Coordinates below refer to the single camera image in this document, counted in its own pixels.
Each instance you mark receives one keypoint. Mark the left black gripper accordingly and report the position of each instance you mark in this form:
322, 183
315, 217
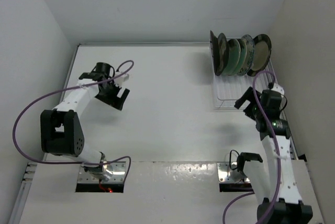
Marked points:
114, 101

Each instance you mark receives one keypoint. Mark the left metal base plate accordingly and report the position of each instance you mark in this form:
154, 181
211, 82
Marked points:
115, 171

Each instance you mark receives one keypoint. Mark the white wire dish rack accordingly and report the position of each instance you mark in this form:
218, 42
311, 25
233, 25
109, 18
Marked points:
229, 88

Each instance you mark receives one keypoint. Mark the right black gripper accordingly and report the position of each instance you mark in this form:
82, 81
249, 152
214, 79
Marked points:
248, 96

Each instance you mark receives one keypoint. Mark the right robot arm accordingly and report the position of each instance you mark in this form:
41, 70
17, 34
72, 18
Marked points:
274, 184

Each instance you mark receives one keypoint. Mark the brown patterned rim plate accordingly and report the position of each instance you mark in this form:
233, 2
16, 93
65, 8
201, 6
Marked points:
262, 54

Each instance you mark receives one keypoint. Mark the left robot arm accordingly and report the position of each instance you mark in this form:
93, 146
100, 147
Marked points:
61, 130

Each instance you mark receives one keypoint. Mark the teal flower plate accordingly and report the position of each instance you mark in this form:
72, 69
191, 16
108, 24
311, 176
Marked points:
242, 64
234, 55

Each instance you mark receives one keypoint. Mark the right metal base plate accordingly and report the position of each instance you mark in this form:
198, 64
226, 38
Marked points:
228, 176

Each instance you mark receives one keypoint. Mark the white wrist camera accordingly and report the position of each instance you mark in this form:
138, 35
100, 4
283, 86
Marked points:
273, 86
120, 79

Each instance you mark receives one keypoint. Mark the grey rim plate front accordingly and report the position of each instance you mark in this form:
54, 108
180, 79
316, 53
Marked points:
223, 54

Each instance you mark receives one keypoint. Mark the grey rim beige plate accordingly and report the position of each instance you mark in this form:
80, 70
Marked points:
214, 47

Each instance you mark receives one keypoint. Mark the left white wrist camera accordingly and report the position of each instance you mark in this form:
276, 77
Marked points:
120, 79

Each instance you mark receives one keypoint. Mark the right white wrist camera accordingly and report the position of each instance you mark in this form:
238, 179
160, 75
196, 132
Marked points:
273, 86

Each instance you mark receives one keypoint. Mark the metal base plate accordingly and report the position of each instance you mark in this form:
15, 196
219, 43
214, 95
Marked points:
115, 171
228, 176

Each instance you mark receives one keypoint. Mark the blue floral white plate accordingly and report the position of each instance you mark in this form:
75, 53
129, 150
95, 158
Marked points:
249, 43

